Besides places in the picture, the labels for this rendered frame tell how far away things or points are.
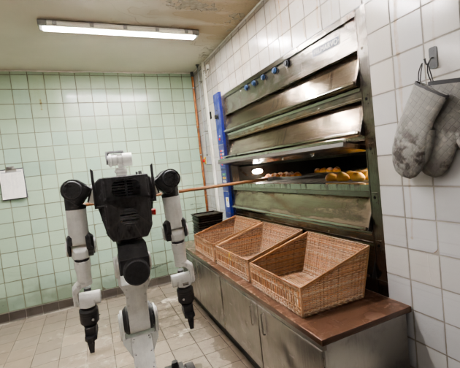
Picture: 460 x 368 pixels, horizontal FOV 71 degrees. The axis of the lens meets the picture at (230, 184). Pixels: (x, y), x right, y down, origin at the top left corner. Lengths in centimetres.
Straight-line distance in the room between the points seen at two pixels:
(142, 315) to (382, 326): 118
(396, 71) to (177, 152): 294
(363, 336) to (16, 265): 344
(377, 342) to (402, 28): 145
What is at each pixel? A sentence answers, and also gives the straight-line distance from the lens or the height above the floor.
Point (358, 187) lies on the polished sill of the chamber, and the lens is 195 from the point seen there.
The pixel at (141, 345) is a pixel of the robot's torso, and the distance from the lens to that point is 193.
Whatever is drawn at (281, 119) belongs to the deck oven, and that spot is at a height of 167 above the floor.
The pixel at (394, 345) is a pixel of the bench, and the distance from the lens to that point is 192.
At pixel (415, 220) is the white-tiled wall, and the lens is 176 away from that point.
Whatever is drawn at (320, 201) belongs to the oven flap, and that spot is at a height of 106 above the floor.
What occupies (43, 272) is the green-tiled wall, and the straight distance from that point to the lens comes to 415.
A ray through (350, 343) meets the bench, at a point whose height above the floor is 51.
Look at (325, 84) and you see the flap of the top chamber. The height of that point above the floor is 179.
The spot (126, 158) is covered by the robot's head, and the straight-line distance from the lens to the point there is 167.
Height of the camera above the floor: 135
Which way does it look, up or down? 3 degrees down
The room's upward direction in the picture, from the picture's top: 6 degrees counter-clockwise
